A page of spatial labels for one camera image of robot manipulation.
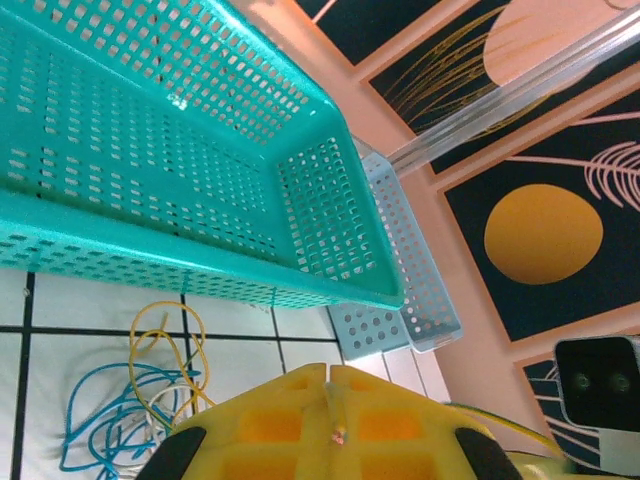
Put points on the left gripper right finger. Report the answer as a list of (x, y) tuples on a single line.
[(390, 430)]

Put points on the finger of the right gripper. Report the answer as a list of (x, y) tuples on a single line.
[(545, 467)]

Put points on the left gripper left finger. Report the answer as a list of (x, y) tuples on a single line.
[(270, 430)]

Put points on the light blue plastic basket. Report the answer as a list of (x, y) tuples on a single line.
[(425, 280)]

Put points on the pile of rubber bands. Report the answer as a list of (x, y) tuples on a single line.
[(70, 415)]

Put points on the teal plastic basket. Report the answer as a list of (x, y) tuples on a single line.
[(361, 200)]

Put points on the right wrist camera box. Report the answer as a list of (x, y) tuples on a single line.
[(600, 385)]

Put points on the aluminium frame post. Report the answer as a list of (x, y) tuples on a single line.
[(525, 86)]

